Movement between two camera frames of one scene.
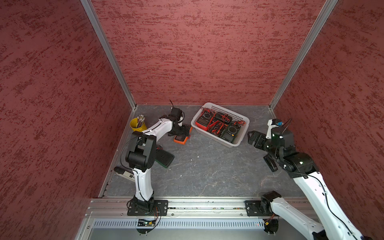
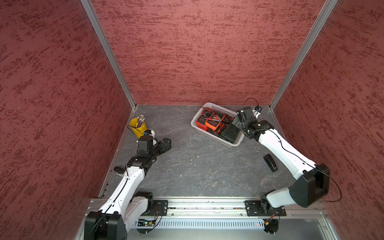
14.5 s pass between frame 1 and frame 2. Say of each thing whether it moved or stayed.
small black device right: stayed
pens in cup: stayed
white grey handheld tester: stayed
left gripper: moved
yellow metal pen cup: stayed
